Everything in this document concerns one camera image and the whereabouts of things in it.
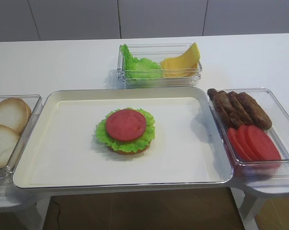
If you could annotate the cream metal tray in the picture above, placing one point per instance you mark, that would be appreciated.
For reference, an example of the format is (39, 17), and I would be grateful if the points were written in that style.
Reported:
(62, 153)

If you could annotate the back brown meat patty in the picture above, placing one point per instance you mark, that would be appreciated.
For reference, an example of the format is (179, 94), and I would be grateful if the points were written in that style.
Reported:
(213, 95)

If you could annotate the white table leg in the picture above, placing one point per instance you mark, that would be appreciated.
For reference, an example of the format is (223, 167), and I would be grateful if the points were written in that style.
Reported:
(248, 206)

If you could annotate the clear bin with lettuce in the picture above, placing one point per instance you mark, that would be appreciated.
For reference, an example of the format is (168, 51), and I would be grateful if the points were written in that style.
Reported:
(157, 53)

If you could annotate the brown meat patty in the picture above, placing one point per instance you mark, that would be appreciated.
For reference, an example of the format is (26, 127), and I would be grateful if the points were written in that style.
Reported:
(213, 95)
(230, 110)
(255, 111)
(233, 98)

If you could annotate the green lettuce leaves in bin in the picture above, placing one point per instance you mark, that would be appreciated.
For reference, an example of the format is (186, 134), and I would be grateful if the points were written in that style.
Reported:
(142, 68)

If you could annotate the clear bin with buns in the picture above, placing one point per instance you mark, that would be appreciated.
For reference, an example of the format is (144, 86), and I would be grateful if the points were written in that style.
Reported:
(34, 102)

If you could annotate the yellow cheese slices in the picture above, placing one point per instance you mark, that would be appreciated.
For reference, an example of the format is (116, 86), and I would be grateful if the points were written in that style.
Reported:
(183, 65)

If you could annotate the front bun half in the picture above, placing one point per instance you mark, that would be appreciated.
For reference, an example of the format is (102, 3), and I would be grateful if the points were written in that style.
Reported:
(8, 141)

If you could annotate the green lettuce leaf on bun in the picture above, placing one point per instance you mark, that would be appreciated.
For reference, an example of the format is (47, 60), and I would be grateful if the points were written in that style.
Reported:
(103, 137)

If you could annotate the back bun half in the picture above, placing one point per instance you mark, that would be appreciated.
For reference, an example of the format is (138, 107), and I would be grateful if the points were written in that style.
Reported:
(14, 114)

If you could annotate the red tomato slice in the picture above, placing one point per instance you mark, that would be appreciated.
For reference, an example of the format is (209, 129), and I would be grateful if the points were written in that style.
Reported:
(240, 151)
(126, 125)
(261, 144)
(241, 137)

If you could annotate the front brown meat patty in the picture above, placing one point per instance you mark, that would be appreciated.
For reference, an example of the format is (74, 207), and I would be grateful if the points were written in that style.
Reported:
(255, 111)

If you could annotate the bottom bun half on tray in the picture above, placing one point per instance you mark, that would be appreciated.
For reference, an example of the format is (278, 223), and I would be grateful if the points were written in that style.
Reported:
(132, 147)

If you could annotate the clear bin with patties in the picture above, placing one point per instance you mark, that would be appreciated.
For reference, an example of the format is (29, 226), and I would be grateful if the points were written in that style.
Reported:
(278, 133)

